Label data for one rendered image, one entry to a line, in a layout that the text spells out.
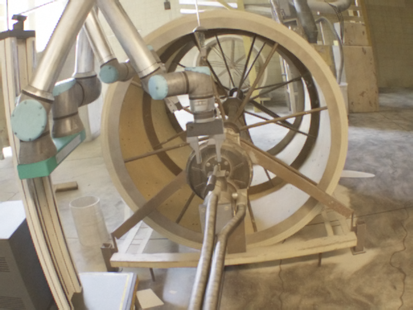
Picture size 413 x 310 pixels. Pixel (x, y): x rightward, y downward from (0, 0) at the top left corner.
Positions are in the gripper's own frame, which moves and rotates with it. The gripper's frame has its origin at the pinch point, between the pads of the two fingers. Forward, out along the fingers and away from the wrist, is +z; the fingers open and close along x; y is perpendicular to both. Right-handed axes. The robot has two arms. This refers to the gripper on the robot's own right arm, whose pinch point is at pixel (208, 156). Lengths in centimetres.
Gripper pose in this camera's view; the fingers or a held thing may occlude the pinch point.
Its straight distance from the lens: 162.6
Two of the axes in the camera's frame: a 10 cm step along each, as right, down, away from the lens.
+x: 9.9, -0.9, -1.4
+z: 1.2, 9.6, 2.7
